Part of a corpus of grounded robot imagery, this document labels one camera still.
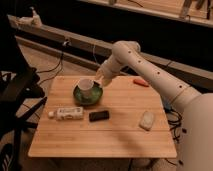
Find white spray bottle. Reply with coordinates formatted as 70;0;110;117
31;7;42;27

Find black rectangular phone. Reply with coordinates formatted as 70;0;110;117
89;111;109;122

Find black chair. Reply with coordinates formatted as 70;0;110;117
0;11;47;171

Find white plastic bottle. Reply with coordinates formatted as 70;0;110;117
48;107;83;120

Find wooden table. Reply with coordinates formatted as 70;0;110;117
28;76;177;158

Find black floor cables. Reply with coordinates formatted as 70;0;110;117
165;108;184;166

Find green ceramic plate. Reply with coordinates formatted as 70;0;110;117
73;82;103;106

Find white ceramic cup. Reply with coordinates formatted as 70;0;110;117
77;78;94;98

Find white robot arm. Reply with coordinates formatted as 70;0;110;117
95;41;213;171

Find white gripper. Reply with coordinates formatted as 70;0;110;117
95;60;119;88

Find small orange object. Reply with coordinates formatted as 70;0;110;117
133;79;149;87

